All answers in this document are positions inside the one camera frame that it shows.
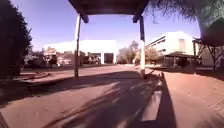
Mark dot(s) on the long white building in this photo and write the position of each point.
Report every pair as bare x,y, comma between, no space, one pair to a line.
96,50

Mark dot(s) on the group of small trees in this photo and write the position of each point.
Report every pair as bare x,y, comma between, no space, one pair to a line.
133,53

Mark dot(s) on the covered walkway shelter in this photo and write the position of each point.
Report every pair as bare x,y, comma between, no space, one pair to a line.
142,43

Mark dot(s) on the white multi-storey building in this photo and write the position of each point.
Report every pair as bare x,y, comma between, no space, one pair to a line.
171,43

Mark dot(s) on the dark wooden shelter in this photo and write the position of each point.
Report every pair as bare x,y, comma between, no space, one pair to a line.
210,46

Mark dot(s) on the dark tall tree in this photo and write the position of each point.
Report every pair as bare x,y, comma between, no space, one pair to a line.
11,43

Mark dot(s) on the overhanging tree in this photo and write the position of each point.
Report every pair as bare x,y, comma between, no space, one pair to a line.
206,16

